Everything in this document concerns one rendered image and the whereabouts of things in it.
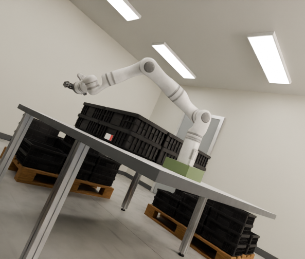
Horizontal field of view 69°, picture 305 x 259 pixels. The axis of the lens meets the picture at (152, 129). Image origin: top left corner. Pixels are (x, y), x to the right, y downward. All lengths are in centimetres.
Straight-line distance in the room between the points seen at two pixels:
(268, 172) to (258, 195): 42
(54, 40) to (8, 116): 159
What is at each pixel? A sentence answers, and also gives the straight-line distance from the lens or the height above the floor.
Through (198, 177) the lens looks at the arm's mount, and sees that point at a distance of 132.
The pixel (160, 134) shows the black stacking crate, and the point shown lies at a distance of 149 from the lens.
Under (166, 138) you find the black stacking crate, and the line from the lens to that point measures 154.
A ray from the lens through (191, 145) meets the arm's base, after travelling 126.
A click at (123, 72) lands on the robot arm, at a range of 122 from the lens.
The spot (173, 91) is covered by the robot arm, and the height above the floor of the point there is 109.
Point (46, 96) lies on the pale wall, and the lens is 469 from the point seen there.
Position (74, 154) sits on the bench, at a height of 59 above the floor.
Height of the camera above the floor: 72
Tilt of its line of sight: 7 degrees up
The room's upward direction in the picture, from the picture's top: 23 degrees clockwise
